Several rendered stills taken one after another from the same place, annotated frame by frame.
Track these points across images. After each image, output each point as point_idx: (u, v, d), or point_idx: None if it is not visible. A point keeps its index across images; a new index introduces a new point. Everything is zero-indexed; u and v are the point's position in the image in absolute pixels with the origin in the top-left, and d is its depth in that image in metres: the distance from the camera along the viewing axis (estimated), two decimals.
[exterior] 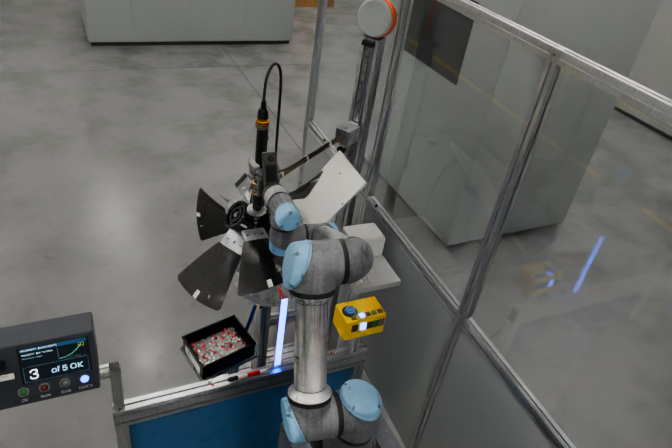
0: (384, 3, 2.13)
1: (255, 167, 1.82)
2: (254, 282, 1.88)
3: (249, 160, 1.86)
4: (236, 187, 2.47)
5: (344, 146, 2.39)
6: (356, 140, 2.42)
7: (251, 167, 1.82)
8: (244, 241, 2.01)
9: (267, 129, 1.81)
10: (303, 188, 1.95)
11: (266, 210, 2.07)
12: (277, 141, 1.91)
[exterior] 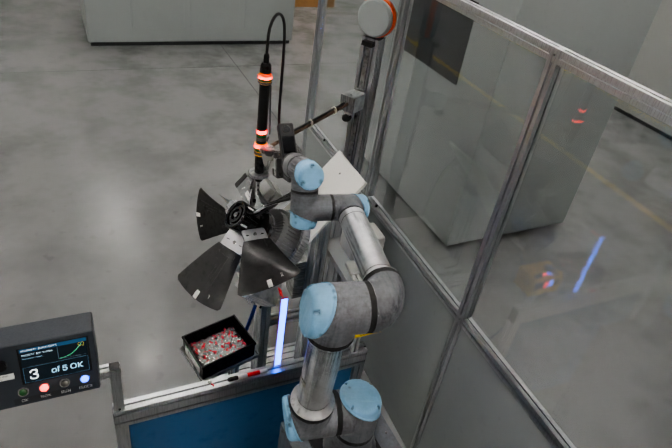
0: (384, 3, 2.13)
1: (270, 149, 1.66)
2: (254, 282, 1.88)
3: (261, 147, 1.70)
4: (236, 187, 2.47)
5: (349, 114, 2.31)
6: (362, 108, 2.34)
7: (266, 149, 1.66)
8: (244, 241, 2.01)
9: (270, 85, 1.72)
10: None
11: (266, 210, 2.07)
12: (280, 100, 1.82)
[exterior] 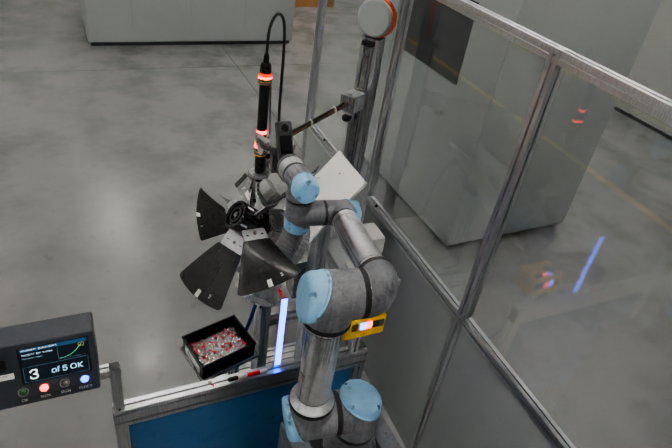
0: (384, 3, 2.13)
1: (266, 141, 1.66)
2: (192, 280, 2.12)
3: (257, 135, 1.69)
4: (236, 187, 2.47)
5: (349, 114, 2.31)
6: (362, 108, 2.34)
7: (262, 142, 1.66)
8: None
9: (270, 85, 1.72)
10: (257, 278, 1.89)
11: None
12: (280, 100, 1.82)
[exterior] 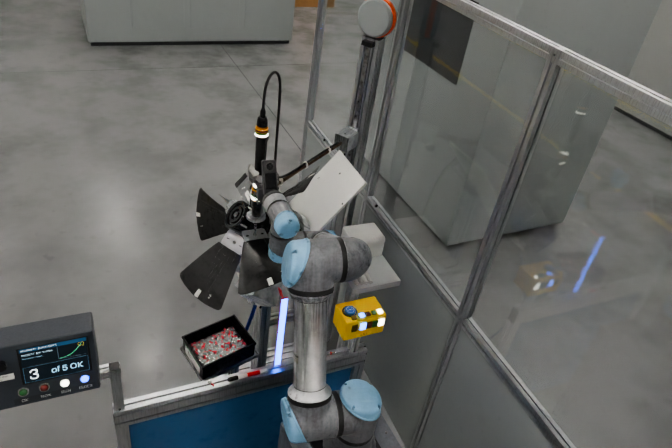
0: (384, 3, 2.13)
1: (255, 174, 1.84)
2: (192, 280, 2.12)
3: (249, 167, 1.87)
4: (236, 187, 2.47)
5: (343, 152, 2.41)
6: (355, 146, 2.44)
7: (251, 174, 1.84)
8: None
9: (266, 137, 1.82)
10: (257, 277, 1.88)
11: None
12: (276, 148, 1.92)
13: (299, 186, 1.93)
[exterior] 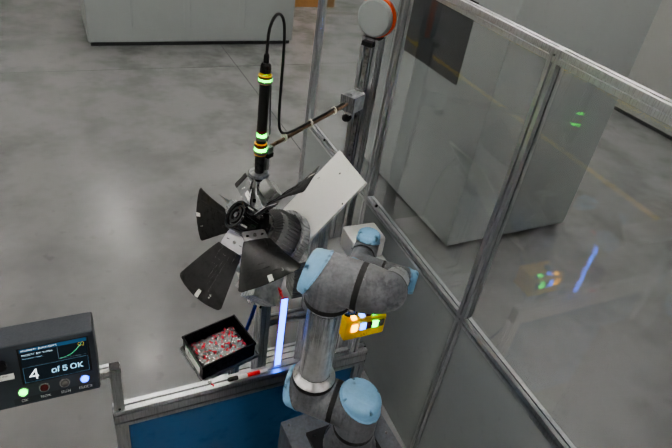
0: (384, 3, 2.13)
1: None
2: (192, 280, 2.12)
3: None
4: (236, 187, 2.47)
5: (349, 114, 2.31)
6: (362, 108, 2.34)
7: None
8: None
9: (270, 85, 1.72)
10: (257, 274, 1.87)
11: None
12: (280, 100, 1.82)
13: (299, 186, 1.93)
